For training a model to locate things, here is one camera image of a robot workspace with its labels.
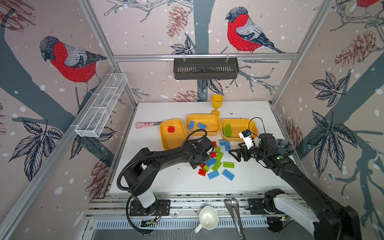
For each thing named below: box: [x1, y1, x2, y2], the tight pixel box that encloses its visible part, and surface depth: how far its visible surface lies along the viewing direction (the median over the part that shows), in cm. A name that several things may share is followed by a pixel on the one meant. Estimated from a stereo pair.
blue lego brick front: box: [207, 170, 220, 180], surface depth 85 cm
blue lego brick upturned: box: [189, 120, 195, 130], surface depth 109 cm
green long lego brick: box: [211, 160, 222, 172], surface depth 89 cm
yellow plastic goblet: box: [210, 94, 224, 117], surface depth 110 cm
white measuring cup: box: [194, 206, 219, 234], surface depth 71 cm
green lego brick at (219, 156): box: [216, 151, 224, 162], surface depth 93 cm
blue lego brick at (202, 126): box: [197, 122, 208, 130], surface depth 108 cm
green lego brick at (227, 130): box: [223, 124, 232, 135], surface depth 105 cm
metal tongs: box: [224, 197, 247, 240], surface depth 70 cm
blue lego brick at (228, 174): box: [222, 169, 235, 182], surface depth 85 cm
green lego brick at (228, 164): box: [223, 161, 235, 168], surface depth 90 cm
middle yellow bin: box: [185, 113, 221, 138], surface depth 109 cm
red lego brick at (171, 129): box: [167, 126, 175, 133], surface depth 106 cm
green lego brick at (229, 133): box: [226, 129, 232, 138], surface depth 104 cm
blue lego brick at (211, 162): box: [205, 157, 217, 167], surface depth 91 cm
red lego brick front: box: [198, 168, 207, 177], surface depth 87 cm
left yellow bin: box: [160, 119, 187, 150], surface depth 105 cm
